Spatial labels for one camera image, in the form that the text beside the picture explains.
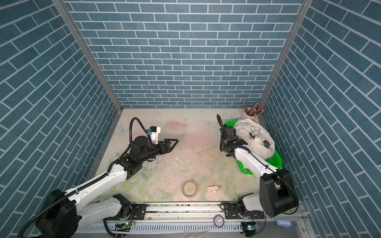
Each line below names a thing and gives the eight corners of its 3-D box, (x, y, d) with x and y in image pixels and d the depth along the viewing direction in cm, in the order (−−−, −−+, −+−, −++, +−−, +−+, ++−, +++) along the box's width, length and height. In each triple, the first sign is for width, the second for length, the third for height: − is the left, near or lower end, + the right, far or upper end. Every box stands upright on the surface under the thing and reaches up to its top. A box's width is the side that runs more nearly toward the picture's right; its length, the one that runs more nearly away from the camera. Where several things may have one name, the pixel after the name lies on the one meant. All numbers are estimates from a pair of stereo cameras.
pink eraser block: (206, 192, 82) (206, 190, 80) (206, 187, 84) (206, 185, 81) (218, 192, 82) (218, 190, 80) (217, 187, 84) (218, 185, 81)
